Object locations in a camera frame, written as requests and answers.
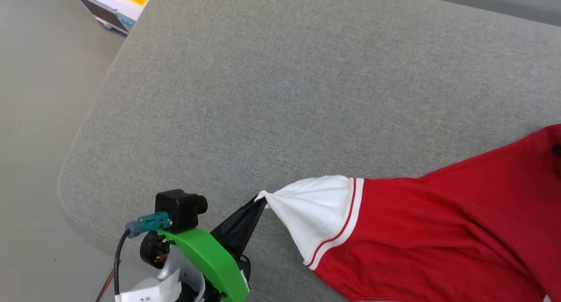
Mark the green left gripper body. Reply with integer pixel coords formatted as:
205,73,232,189
140,228,251,302

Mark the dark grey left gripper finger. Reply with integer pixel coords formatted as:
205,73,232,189
232,201,268,256
210,196,266,243

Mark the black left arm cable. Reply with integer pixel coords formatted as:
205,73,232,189
113,229,132,302

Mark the teal left camera connector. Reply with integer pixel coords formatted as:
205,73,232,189
126,212,172,238

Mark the red white basketball jersey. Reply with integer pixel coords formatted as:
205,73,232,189
256,124,561,302

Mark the white left cable label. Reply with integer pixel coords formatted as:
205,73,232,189
115,269,182,302

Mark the thin red wire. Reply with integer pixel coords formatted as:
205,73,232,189
96,269,115,302

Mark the white power supply box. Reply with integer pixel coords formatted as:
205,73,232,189
68,0,159,35

